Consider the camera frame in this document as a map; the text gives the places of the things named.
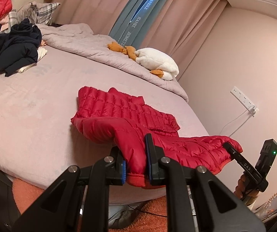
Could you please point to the white plush goose toy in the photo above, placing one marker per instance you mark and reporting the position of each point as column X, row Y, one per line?
column 157, row 62

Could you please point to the person right hand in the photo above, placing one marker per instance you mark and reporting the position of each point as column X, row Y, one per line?
column 240, row 188

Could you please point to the dark navy garment pile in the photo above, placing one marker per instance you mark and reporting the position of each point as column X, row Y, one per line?
column 22, row 41

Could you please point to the white garment under pile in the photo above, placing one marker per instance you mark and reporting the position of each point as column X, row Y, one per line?
column 27, row 63

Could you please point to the plaid pillow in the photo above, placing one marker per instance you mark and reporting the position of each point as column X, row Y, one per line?
column 33, row 13

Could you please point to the orange fluffy rug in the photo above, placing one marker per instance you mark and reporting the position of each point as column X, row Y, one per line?
column 150, row 216

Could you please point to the blue grey curtain panel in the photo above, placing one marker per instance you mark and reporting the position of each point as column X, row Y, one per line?
column 135, row 20

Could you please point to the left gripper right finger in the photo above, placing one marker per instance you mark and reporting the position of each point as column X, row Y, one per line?
column 196, row 199

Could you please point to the grey folded duvet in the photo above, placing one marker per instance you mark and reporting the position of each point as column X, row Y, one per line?
column 79, row 39

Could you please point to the white wall power strip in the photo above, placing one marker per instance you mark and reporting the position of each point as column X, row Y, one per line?
column 244, row 100

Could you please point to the pink curtain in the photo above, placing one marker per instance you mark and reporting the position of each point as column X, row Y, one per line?
column 179, row 30

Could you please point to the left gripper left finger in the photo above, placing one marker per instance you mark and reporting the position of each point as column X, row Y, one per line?
column 78, row 200

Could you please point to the pink bed mattress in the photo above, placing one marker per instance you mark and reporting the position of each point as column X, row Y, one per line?
column 37, row 139

